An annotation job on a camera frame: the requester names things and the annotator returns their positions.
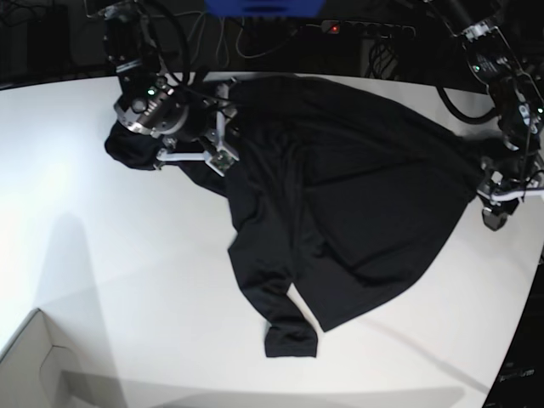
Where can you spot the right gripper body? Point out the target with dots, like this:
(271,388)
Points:
(200,118)

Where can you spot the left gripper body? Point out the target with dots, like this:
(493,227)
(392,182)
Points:
(514,174)

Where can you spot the black t-shirt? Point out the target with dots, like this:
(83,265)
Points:
(340,200)

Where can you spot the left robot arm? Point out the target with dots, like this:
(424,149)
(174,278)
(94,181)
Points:
(518,102)

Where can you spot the blue box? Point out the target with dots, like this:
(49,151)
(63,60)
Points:
(264,8)

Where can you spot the white cardboard box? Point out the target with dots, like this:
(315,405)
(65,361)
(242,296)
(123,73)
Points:
(37,372)

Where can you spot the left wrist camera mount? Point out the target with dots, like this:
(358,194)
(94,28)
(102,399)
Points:
(500,205)

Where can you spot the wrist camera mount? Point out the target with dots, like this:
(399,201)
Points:
(213,148)
(500,205)

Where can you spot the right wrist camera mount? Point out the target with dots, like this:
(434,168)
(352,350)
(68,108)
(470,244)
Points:
(213,148)

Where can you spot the white power strip red switch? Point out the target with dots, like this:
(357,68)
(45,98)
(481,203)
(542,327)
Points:
(368,29)

